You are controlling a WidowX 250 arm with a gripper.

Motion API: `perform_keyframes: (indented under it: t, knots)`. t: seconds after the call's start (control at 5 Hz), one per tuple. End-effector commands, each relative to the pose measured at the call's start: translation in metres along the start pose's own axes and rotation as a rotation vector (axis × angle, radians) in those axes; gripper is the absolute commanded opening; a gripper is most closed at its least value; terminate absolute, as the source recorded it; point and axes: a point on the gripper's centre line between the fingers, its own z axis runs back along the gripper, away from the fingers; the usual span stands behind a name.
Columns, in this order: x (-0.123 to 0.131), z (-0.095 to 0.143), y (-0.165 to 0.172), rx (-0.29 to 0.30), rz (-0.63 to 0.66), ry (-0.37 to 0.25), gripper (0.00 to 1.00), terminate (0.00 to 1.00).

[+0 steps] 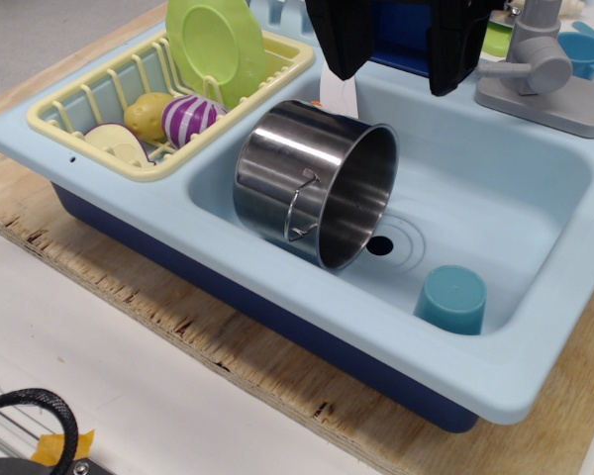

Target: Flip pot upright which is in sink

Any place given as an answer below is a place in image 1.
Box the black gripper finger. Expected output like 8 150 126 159
305 0 375 80
427 0 504 96

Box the stainless steel pot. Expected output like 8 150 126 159
234 100 398 270

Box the light blue toy sink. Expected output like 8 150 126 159
0 26 594 432

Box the grey toy faucet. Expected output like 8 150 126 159
474 1 594 139

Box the green plastic plate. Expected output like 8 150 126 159
165 0 266 109

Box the blue plastic mug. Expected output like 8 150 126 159
557 21 594 81

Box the purple striped toy onion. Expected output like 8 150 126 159
161 94 229 148

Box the yellow dish rack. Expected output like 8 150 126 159
27 31 315 182

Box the yellow toy potato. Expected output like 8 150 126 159
124 92 174 141

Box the purple toy eggplant slice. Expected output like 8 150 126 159
84 123 154 167

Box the teal plastic cup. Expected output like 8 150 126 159
414 265 487 335

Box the plywood board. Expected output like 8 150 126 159
0 2 594 475

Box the yellow tape piece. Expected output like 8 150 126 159
31 429 95 467

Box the black braided cable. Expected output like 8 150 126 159
0 388 79 475

